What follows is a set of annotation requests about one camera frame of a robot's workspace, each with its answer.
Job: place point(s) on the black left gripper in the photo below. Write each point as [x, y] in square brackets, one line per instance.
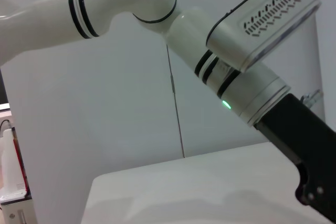
[302, 134]

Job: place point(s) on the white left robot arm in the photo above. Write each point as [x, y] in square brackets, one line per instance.
[39, 24]

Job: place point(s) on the clear left gripper connector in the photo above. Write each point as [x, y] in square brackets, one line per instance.
[312, 98]

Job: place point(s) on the white stand with red strip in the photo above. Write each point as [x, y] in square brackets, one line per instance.
[10, 161]

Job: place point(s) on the white cabinet box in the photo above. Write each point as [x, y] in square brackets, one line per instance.
[15, 216]

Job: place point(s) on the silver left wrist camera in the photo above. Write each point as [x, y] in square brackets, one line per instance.
[249, 37]

